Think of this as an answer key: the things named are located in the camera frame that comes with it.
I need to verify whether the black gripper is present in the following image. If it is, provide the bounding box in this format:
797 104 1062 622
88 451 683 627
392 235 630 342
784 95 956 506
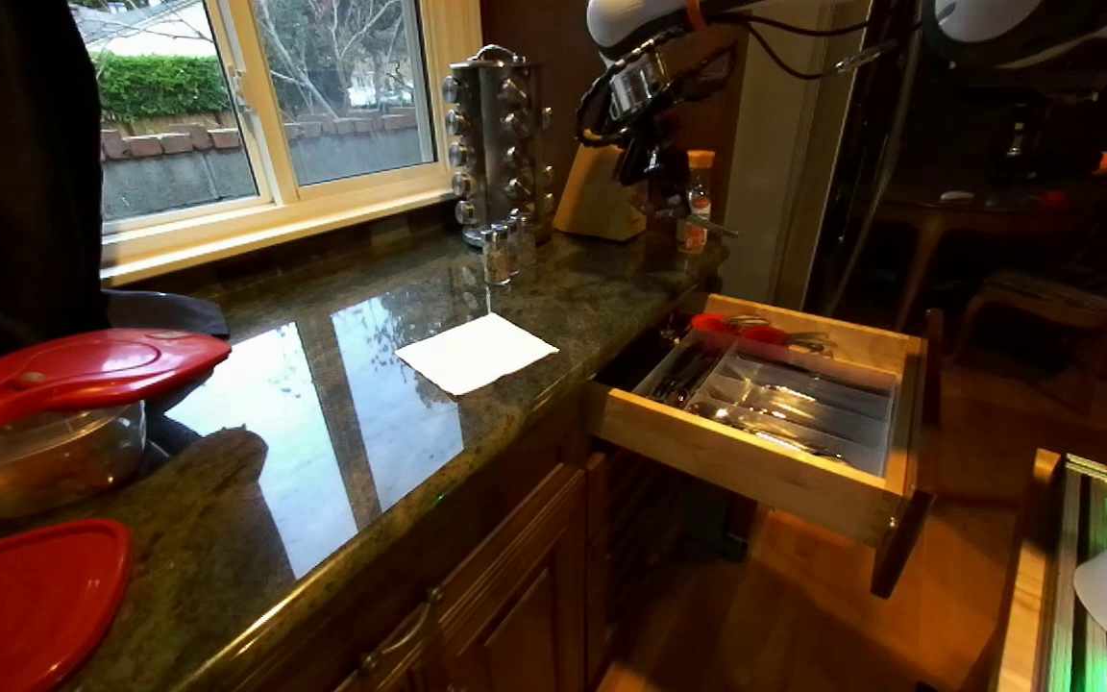
607 99 701 199

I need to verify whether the wooden kitchen drawer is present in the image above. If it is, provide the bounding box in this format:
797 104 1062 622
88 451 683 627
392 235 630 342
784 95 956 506
579 290 949 605

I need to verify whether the dark wooden counter cabinet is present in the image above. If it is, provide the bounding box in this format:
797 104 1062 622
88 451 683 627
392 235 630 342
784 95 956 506
175 379 765 692

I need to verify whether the wooden knife block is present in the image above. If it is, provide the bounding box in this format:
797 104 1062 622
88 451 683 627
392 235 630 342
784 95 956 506
547 140 655 249

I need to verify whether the clear bottle with orange label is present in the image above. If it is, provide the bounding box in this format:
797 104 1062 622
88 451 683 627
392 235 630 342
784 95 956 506
678 142 721 263

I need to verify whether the metal spice rack carousel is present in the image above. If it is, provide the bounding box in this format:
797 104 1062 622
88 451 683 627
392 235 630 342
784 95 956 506
438 42 557 259

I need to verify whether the glass spice jar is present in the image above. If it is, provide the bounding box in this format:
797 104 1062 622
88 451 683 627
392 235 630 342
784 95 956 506
482 223 524 290

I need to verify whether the white paper napkin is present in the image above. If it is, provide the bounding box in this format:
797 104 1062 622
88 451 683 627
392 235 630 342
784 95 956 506
392 306 564 405

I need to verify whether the grey plastic cutlery tray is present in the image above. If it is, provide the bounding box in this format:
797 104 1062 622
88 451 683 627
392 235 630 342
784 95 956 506
633 331 902 482

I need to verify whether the white framed window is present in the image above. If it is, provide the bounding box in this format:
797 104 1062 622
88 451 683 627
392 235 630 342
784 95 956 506
64 0 488 290

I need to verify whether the wooden chair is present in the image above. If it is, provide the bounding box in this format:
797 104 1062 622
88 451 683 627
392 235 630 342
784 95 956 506
954 259 1107 393

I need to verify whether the wooden robot cart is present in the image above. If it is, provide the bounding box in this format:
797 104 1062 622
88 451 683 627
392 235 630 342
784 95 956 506
993 445 1107 692

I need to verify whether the glass bowl with red lid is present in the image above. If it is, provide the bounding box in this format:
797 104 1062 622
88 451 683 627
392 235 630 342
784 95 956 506
0 323 234 523

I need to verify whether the flat red lid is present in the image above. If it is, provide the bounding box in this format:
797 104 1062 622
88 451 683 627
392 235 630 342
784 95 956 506
0 514 137 692

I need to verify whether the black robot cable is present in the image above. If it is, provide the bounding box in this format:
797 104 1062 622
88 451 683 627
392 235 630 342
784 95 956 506
721 5 929 90

